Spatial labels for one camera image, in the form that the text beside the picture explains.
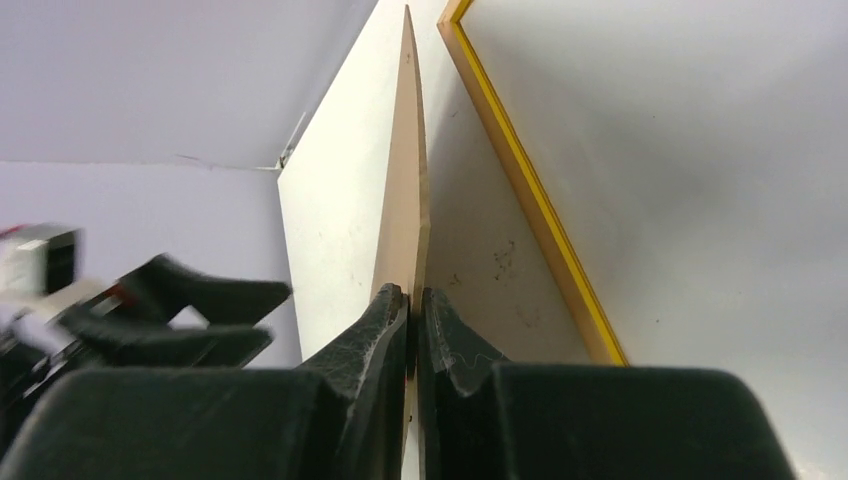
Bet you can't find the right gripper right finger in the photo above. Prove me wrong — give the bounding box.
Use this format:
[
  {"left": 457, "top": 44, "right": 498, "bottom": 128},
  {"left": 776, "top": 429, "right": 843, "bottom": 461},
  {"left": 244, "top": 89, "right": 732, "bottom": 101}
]
[{"left": 418, "top": 289, "right": 794, "bottom": 479}]

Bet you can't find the brown backing board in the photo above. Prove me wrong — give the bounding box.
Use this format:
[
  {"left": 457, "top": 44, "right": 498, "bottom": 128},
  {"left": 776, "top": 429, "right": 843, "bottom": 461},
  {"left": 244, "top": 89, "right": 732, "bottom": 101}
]
[{"left": 372, "top": 5, "right": 431, "bottom": 475}]

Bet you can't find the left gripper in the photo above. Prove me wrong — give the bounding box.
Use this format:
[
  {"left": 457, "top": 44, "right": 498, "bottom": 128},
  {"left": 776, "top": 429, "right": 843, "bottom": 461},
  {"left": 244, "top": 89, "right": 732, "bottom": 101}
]
[{"left": 1, "top": 254, "right": 292, "bottom": 451}]

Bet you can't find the yellow picture frame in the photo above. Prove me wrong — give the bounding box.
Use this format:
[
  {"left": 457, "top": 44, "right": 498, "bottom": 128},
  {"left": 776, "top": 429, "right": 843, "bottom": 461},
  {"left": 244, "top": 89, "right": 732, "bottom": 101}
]
[{"left": 437, "top": 0, "right": 629, "bottom": 367}]

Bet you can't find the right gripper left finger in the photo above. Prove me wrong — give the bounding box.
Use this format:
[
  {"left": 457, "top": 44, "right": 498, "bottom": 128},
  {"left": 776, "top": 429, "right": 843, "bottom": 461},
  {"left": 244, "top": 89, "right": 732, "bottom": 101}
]
[{"left": 1, "top": 284, "right": 408, "bottom": 479}]

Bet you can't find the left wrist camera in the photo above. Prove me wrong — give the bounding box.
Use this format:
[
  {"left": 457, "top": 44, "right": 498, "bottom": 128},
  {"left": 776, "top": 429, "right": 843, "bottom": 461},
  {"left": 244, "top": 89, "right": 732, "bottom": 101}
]
[{"left": 1, "top": 223, "right": 81, "bottom": 296}]

